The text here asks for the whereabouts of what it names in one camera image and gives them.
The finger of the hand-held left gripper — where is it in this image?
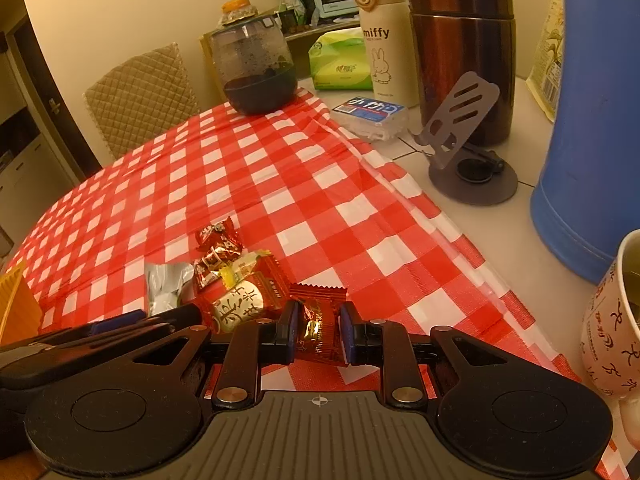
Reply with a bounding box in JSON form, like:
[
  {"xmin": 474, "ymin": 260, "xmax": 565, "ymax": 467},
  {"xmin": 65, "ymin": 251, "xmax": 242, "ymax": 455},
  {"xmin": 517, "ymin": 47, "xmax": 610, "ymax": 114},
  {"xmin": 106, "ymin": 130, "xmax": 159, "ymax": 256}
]
[
  {"xmin": 40, "ymin": 309, "xmax": 149, "ymax": 346},
  {"xmin": 75, "ymin": 304, "xmax": 203, "ymax": 351}
]

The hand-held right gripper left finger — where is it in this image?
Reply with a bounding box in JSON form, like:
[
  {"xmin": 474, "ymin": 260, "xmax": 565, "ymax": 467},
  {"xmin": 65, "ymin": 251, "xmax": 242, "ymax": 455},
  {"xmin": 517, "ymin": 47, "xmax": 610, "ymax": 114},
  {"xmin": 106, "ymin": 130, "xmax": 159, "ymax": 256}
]
[{"xmin": 125, "ymin": 300, "xmax": 302, "ymax": 411}]

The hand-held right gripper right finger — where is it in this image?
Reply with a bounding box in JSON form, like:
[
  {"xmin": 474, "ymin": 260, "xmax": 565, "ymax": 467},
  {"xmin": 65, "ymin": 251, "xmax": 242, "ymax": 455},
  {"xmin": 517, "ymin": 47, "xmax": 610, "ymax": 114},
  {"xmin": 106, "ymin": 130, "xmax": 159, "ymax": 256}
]
[{"xmin": 339, "ymin": 302, "xmax": 516, "ymax": 408}]

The red candy packet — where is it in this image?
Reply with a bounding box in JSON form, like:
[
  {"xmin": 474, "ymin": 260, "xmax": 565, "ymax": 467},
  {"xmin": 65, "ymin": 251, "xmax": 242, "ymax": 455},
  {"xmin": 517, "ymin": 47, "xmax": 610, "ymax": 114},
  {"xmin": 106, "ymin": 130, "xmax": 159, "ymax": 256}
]
[{"xmin": 287, "ymin": 282, "xmax": 348, "ymax": 366}]

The white spoon packet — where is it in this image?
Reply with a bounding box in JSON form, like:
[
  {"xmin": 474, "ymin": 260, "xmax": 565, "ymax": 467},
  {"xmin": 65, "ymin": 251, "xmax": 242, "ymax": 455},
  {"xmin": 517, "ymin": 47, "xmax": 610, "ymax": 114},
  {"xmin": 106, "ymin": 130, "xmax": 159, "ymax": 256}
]
[{"xmin": 145, "ymin": 261, "xmax": 196, "ymax": 317}]

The red packet with gold circle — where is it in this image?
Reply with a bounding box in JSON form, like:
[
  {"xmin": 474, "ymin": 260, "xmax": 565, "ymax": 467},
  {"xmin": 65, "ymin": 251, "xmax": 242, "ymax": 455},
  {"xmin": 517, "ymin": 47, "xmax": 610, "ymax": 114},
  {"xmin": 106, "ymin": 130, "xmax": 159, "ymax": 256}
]
[{"xmin": 192, "ymin": 255, "xmax": 292, "ymax": 333}]

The orange plastic tray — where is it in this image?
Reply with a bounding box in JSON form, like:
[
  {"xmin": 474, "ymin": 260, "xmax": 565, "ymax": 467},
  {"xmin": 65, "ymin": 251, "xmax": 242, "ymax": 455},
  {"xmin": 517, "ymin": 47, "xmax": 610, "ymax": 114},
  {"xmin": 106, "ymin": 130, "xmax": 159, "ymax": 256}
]
[{"xmin": 0, "ymin": 260, "xmax": 42, "ymax": 346}]

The red checked tablecloth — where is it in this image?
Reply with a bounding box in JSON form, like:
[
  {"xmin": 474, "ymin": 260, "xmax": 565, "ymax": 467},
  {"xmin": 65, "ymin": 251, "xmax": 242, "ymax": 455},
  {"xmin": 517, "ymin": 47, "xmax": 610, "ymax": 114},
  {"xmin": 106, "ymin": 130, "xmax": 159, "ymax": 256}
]
[{"xmin": 0, "ymin": 87, "xmax": 631, "ymax": 480}]

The white cabinet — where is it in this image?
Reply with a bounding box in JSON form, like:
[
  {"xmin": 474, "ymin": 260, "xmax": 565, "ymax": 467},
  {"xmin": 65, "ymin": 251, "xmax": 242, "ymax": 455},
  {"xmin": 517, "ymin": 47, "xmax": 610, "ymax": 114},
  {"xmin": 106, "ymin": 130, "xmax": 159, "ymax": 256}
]
[{"xmin": 0, "ymin": 85, "xmax": 46, "ymax": 261}]

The grey phone stand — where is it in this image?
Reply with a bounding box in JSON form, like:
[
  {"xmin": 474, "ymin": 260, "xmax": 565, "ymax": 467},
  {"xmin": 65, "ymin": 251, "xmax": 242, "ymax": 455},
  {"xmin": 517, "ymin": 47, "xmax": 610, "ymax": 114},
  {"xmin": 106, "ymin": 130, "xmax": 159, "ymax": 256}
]
[{"xmin": 407, "ymin": 71, "xmax": 519, "ymax": 206}]

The beige quilted chair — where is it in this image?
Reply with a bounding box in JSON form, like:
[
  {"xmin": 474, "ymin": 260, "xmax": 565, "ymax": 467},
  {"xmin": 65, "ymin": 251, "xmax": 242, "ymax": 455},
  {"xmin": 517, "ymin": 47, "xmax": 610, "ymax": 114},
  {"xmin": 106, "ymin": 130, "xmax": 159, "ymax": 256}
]
[{"xmin": 82, "ymin": 42, "xmax": 201, "ymax": 161}]

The blue white tissue packet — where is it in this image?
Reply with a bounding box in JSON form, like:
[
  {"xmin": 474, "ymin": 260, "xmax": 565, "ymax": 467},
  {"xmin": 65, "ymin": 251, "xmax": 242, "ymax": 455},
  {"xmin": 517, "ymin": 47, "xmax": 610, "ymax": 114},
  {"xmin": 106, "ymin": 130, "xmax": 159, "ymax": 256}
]
[{"xmin": 331, "ymin": 95, "xmax": 410, "ymax": 142}]

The dark door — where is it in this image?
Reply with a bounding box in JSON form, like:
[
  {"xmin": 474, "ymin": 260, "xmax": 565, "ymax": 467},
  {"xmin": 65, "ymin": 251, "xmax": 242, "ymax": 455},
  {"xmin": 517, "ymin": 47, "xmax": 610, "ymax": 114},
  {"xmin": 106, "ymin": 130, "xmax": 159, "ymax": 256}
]
[{"xmin": 15, "ymin": 15, "xmax": 101, "ymax": 181}]

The dark glass jar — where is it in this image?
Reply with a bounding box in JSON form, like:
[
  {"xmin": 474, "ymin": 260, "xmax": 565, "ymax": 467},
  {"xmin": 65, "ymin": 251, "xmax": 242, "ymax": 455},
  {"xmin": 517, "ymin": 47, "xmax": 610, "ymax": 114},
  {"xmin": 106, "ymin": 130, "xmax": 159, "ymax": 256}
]
[{"xmin": 207, "ymin": 15, "xmax": 299, "ymax": 116}]

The white printed mug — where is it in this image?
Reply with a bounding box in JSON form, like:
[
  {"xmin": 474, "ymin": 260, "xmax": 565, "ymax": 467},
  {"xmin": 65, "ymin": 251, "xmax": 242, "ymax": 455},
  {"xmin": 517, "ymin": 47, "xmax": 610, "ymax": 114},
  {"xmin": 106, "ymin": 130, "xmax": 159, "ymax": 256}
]
[{"xmin": 580, "ymin": 230, "xmax": 640, "ymax": 451}]

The green tissue pack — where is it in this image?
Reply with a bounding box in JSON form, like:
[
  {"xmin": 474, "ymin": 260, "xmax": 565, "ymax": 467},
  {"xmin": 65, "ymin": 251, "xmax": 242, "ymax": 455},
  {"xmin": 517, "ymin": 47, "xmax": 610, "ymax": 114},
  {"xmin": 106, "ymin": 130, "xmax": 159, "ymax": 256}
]
[{"xmin": 307, "ymin": 27, "xmax": 375, "ymax": 92}]

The white bottle with rabbit print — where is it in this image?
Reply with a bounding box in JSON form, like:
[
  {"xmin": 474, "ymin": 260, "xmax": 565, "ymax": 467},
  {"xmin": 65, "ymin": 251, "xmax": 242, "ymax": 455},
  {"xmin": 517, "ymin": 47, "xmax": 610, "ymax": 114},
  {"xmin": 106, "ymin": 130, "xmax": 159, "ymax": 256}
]
[{"xmin": 354, "ymin": 0, "xmax": 420, "ymax": 108}]

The brown metal thermos jar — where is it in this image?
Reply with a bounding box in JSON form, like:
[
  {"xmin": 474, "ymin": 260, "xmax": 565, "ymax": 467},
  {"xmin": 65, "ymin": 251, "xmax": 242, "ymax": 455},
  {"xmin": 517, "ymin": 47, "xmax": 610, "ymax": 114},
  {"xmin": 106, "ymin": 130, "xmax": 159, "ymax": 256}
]
[{"xmin": 404, "ymin": 0, "xmax": 517, "ymax": 148}]

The blue thermos flask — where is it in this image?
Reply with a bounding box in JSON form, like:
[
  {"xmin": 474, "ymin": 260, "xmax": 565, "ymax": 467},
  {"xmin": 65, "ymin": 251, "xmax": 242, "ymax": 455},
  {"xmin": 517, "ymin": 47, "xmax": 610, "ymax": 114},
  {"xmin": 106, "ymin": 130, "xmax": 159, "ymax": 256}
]
[{"xmin": 530, "ymin": 0, "xmax": 640, "ymax": 286}]

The jar with orange lid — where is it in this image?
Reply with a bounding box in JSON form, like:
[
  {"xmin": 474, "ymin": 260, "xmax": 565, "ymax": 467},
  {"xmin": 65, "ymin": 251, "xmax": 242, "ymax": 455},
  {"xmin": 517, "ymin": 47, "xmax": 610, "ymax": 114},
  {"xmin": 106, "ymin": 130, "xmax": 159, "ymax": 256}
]
[{"xmin": 218, "ymin": 0, "xmax": 261, "ymax": 28}]

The yellow printed bag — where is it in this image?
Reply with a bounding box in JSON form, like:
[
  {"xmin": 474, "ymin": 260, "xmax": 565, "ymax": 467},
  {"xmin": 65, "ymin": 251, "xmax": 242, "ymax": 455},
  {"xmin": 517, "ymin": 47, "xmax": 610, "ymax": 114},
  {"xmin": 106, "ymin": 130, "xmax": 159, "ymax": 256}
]
[{"xmin": 525, "ymin": 0, "xmax": 568, "ymax": 123}]

